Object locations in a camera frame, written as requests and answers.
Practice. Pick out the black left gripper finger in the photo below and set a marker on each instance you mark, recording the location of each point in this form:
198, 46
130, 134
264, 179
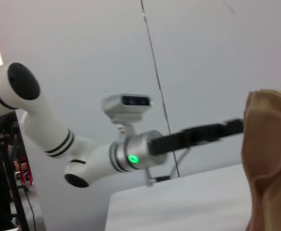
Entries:
234, 126

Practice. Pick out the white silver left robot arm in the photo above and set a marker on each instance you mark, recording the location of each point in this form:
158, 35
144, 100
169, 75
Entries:
46, 125

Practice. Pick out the red chair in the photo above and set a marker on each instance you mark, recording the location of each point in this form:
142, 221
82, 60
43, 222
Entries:
25, 170

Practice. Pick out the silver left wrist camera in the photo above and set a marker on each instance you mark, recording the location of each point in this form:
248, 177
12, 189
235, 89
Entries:
126, 106

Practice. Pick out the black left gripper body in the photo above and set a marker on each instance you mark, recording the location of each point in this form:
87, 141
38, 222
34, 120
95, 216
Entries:
176, 142

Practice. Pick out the khaki canvas food bag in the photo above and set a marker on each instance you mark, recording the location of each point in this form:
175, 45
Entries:
268, 156

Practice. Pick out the black tripod stand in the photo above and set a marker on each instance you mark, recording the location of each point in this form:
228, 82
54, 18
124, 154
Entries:
13, 183

